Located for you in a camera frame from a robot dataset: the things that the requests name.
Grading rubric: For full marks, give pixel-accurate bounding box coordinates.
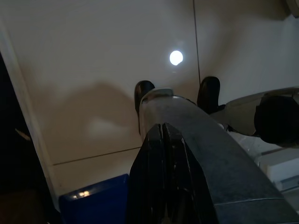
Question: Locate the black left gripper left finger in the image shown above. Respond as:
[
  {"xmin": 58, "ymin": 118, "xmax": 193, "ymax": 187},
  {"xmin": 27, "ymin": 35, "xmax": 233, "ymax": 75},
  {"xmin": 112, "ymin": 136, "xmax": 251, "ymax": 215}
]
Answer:
[{"xmin": 128, "ymin": 122, "xmax": 165, "ymax": 224}]

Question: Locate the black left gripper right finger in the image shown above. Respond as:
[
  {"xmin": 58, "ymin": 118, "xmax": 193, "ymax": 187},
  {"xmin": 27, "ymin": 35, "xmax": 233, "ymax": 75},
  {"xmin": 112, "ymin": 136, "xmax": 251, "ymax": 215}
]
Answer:
[{"xmin": 163, "ymin": 122, "xmax": 219, "ymax": 224}]

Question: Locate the blue box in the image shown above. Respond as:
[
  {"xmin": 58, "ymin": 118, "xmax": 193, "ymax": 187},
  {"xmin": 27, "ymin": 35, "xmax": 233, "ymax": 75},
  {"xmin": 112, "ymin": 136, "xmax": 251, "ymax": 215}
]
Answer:
[{"xmin": 58, "ymin": 173, "xmax": 131, "ymax": 224}]

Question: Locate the black robot right foot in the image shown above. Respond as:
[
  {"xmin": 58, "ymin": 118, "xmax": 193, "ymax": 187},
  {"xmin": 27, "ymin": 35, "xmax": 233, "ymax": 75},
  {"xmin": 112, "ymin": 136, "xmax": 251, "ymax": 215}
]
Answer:
[{"xmin": 197, "ymin": 76, "xmax": 226, "ymax": 115}]

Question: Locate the black floor mat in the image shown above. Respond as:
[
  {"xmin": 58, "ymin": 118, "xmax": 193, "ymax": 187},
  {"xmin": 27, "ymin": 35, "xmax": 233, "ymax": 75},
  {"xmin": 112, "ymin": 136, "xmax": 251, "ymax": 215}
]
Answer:
[{"xmin": 0, "ymin": 50, "xmax": 60, "ymax": 224}]

